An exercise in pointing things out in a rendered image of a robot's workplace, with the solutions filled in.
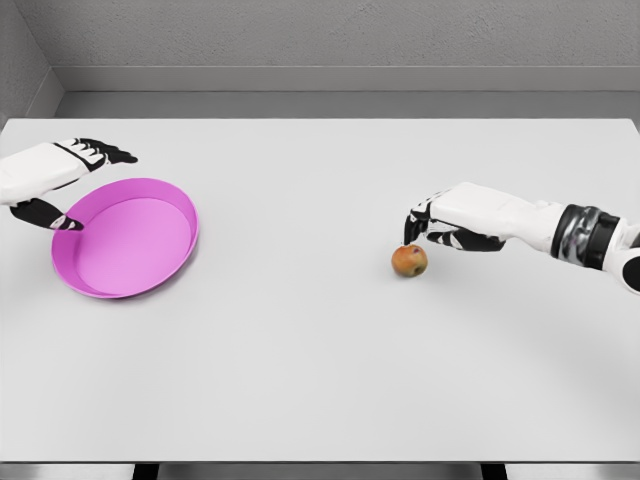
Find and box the small red-yellow apple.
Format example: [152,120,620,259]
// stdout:
[390,243,429,278]

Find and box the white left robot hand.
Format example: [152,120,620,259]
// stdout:
[0,137,139,233]

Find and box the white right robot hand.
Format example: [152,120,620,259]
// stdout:
[403,181,539,253]

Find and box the pink round plate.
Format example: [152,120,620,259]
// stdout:
[51,177,200,300]

